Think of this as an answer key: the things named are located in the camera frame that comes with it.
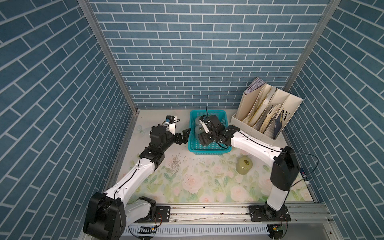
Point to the purple-grey folder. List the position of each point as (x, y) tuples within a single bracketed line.
[(255, 84)]

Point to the teal plastic basket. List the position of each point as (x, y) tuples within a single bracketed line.
[(213, 148)]

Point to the beige file organizer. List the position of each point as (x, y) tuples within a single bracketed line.
[(258, 110)]

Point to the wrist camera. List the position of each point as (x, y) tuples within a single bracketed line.
[(171, 121), (204, 121)]

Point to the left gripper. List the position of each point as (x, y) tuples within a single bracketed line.
[(179, 141)]

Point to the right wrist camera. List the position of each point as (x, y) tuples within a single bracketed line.
[(204, 121)]

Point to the yellow-green tea canister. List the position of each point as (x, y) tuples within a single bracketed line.
[(244, 165)]

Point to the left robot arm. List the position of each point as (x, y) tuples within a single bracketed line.
[(126, 183)]

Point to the aluminium front rail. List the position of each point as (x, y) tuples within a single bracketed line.
[(141, 221)]

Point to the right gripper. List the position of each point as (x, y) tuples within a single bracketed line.
[(203, 139)]

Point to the marker pen at wall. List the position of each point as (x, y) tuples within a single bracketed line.
[(304, 176)]

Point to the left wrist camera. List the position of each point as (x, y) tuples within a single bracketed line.
[(171, 121)]

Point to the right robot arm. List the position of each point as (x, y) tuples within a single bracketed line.
[(283, 161)]

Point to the dark blue booklet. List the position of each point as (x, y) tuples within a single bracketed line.
[(278, 124)]

